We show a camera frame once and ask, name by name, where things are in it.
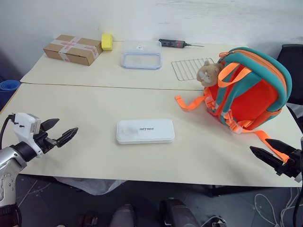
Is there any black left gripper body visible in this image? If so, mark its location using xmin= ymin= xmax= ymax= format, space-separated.
xmin=33 ymin=122 xmax=58 ymax=154

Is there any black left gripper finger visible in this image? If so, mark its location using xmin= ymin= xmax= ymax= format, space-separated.
xmin=41 ymin=118 xmax=60 ymax=131
xmin=55 ymin=127 xmax=79 ymax=148

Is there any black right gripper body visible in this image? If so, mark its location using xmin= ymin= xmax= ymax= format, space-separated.
xmin=274 ymin=148 xmax=303 ymax=182

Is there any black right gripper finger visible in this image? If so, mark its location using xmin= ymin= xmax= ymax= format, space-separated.
xmin=250 ymin=146 xmax=285 ymax=171
xmin=265 ymin=139 xmax=298 ymax=161

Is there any orange and teal backpack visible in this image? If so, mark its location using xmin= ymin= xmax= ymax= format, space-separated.
xmin=174 ymin=46 xmax=293 ymax=163

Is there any white rectangular case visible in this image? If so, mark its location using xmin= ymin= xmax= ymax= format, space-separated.
xmin=116 ymin=119 xmax=176 ymax=145

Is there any white plastic bag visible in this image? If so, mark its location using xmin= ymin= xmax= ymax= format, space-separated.
xmin=53 ymin=176 xmax=126 ymax=196

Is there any blue rolled mat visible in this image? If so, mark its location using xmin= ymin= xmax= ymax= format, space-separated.
xmin=0 ymin=79 xmax=22 ymax=105

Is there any black office chair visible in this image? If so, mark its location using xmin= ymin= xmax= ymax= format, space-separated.
xmin=276 ymin=43 xmax=303 ymax=138

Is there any taped cardboard box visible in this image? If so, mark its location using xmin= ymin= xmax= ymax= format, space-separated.
xmin=43 ymin=34 xmax=104 ymax=67

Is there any grey rounded robot foot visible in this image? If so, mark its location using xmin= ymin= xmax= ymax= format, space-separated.
xmin=109 ymin=203 xmax=136 ymax=227

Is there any beige plush toy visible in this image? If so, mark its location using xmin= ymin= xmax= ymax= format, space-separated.
xmin=197 ymin=60 xmax=225 ymax=87

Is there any yellow sponge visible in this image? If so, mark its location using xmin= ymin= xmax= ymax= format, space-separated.
xmin=101 ymin=33 xmax=114 ymax=51

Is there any dark rounded robot foot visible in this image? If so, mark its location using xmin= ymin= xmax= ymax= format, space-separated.
xmin=159 ymin=198 xmax=201 ymax=227

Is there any clear plastic food container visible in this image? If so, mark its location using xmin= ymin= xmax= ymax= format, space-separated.
xmin=120 ymin=40 xmax=162 ymax=71

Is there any black electric screwdriver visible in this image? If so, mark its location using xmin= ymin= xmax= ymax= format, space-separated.
xmin=158 ymin=38 xmax=205 ymax=48

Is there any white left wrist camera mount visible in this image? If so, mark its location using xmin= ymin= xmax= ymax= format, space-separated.
xmin=13 ymin=113 xmax=44 ymax=158

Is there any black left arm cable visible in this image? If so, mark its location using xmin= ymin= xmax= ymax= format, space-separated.
xmin=0 ymin=114 xmax=17 ymax=149

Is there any white floor cable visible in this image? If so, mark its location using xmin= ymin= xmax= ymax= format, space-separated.
xmin=201 ymin=186 xmax=301 ymax=227

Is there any metal wire rack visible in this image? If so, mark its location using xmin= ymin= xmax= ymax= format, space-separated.
xmin=171 ymin=58 xmax=216 ymax=82

